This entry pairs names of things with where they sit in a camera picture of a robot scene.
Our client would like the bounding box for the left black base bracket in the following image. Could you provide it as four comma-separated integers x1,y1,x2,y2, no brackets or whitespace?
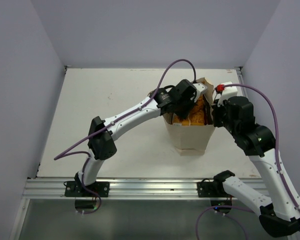
64,181,110,198

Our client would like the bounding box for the black base bracket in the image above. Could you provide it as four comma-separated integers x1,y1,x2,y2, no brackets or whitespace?
64,181,110,198
196,178,228,198

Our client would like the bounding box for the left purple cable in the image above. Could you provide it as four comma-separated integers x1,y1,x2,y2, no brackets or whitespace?
53,58,197,215

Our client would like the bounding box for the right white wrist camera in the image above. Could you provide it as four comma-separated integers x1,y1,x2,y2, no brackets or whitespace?
215,81,238,107

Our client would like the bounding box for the orange snack bag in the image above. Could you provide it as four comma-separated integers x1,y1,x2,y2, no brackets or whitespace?
170,96,207,126

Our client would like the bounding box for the right black base bracket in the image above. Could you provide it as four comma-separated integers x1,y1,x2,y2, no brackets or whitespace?
196,178,228,198

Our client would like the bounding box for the aluminium mounting rail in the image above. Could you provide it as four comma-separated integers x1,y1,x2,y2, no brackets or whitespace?
23,177,268,201

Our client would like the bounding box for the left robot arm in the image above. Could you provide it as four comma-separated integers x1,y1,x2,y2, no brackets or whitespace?
74,79,202,197

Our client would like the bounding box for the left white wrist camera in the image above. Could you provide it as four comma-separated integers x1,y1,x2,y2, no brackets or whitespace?
193,82,208,103

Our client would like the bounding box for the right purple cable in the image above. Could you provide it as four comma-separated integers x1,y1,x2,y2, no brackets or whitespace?
223,83,300,237

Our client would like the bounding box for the beige paper bag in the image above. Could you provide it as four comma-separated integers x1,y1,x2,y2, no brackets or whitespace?
149,77,215,156

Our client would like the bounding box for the purple cable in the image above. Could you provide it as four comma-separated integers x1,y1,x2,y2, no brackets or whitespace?
53,58,197,215
223,83,300,237

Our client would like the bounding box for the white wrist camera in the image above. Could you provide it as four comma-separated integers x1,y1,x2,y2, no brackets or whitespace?
215,81,238,107
193,82,208,103

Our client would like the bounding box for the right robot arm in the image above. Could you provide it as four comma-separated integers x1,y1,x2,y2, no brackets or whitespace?
212,96,300,238

